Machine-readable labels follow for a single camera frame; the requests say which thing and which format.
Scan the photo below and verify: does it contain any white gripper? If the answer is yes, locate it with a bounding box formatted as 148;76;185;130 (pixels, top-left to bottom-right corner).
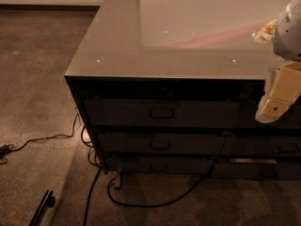
254;19;301;123

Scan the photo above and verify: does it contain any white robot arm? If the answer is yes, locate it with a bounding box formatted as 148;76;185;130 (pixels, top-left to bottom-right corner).
254;0;301;123

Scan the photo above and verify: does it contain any grey drawer cabinet counter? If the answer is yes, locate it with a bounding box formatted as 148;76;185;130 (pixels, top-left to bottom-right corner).
65;0;301;177

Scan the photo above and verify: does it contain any black metal bar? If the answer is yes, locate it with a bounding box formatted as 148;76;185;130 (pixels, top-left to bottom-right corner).
28;189;55;226

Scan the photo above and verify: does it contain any black power adapter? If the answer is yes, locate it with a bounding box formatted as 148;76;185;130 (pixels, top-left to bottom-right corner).
0;145;9;157

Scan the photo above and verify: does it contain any thick black floor cable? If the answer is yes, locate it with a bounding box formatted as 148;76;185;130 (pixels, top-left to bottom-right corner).
82;165;215;226

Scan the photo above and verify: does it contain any black looped cable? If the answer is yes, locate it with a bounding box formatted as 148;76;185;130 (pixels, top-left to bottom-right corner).
80;125;102;168

